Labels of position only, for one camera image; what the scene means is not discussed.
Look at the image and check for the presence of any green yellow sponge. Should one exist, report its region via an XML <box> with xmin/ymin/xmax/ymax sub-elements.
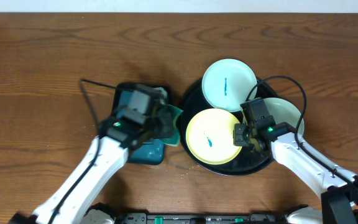
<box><xmin>160</xmin><ymin>105</ymin><xmax>183</xmax><ymax>146</ymax></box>

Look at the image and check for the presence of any yellow plate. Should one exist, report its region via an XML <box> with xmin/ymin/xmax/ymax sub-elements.
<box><xmin>185</xmin><ymin>108</ymin><xmax>242</xmax><ymax>165</ymax></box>

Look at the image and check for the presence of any pale green plate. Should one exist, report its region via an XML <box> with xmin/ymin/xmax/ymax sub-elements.
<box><xmin>242</xmin><ymin>97</ymin><xmax>305</xmax><ymax>136</ymax></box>

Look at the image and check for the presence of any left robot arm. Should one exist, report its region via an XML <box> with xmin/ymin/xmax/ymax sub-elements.
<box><xmin>10</xmin><ymin>105</ymin><xmax>182</xmax><ymax>223</ymax></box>

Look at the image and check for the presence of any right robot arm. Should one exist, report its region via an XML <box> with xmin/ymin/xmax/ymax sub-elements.
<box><xmin>233</xmin><ymin>123</ymin><xmax>358</xmax><ymax>223</ymax></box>

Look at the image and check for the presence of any round black tray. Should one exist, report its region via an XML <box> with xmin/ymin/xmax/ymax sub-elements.
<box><xmin>177</xmin><ymin>79</ymin><xmax>273</xmax><ymax>176</ymax></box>

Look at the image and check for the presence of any black rectangular water tray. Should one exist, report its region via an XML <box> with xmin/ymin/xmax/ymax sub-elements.
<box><xmin>111</xmin><ymin>82</ymin><xmax>165</xmax><ymax>165</ymax></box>

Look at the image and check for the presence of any white plate with blue stain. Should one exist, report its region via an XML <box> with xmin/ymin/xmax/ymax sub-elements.
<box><xmin>201</xmin><ymin>58</ymin><xmax>257</xmax><ymax>112</ymax></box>

